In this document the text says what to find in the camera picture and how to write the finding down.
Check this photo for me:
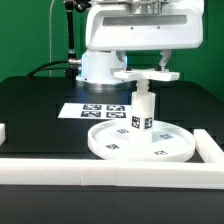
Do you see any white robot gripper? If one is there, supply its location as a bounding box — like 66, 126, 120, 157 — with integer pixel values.
86, 0, 204, 72

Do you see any white cross-shaped table base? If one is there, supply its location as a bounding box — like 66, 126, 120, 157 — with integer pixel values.
114, 69, 180, 94

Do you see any white round table top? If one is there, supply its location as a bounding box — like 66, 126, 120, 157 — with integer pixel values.
88, 120, 196, 162

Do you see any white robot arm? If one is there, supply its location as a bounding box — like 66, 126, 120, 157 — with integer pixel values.
77, 0, 204, 89

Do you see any white marker sheet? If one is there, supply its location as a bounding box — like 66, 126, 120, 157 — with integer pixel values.
58, 103, 131, 119

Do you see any white right fence bar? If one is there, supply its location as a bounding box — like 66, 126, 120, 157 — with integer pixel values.
194, 129, 224, 165

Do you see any white fence bar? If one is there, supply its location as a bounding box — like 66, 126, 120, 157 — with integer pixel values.
0, 158, 224, 190
194, 129, 224, 165

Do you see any white left fence block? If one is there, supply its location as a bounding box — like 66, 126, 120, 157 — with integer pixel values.
0, 123, 6, 146

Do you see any white front fence bar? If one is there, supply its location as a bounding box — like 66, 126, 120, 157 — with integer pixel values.
0, 158, 224, 190

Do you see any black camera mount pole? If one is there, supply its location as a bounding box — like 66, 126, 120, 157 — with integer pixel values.
63, 0, 91, 65

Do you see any grey thin cable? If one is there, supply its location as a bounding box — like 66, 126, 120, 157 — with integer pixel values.
48, 0, 58, 78

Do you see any black cable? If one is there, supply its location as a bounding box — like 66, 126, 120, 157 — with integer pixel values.
27, 59, 82, 78

